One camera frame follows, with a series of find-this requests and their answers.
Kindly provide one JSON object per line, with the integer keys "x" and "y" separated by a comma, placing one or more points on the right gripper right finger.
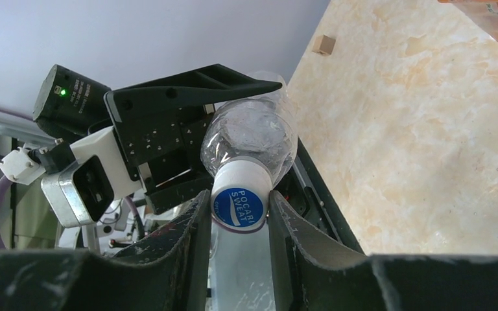
{"x": 312, "y": 271}

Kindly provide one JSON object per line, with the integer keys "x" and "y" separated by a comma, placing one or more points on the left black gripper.
{"x": 160, "y": 126}

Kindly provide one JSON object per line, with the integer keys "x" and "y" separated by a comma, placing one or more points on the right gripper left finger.
{"x": 166, "y": 270}

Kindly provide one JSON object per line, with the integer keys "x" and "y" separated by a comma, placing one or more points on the white blue Pocari cap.
{"x": 239, "y": 197}

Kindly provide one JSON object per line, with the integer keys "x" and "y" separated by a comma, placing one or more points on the clear bottle blue cap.
{"x": 260, "y": 127}

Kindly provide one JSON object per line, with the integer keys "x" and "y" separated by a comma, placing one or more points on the wooden cube near left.
{"x": 324, "y": 45}

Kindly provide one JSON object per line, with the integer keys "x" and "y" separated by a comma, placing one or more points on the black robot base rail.
{"x": 306, "y": 191}

